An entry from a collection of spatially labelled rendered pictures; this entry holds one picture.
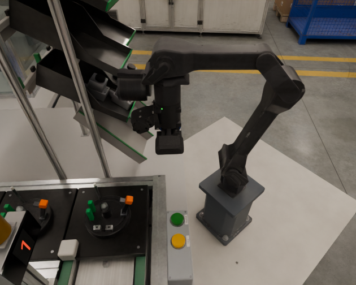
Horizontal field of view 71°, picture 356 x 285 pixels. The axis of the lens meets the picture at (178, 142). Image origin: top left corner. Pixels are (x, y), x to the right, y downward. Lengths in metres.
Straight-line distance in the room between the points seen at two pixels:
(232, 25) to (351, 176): 3.03
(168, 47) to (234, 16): 4.13
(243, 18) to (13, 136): 3.90
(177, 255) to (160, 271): 0.06
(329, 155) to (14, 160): 2.42
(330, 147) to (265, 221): 1.87
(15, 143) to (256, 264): 1.15
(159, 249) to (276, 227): 0.43
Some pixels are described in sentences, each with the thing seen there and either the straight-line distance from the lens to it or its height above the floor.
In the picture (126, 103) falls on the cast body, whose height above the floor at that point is 1.22.
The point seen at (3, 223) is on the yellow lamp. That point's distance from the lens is 0.55.
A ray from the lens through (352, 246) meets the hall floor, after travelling 2.19.
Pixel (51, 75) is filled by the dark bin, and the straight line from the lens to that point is 0.80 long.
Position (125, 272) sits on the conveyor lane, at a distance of 0.83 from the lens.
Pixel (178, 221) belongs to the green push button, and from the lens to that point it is 0.82.
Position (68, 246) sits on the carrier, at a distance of 0.82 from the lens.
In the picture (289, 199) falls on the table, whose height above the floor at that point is 0.86.
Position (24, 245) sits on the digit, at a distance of 0.61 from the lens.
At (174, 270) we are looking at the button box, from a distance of 0.77.
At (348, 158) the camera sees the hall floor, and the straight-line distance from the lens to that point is 2.76.
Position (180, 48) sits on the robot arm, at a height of 1.50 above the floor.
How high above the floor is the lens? 1.69
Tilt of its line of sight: 44 degrees down
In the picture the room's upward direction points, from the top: straight up
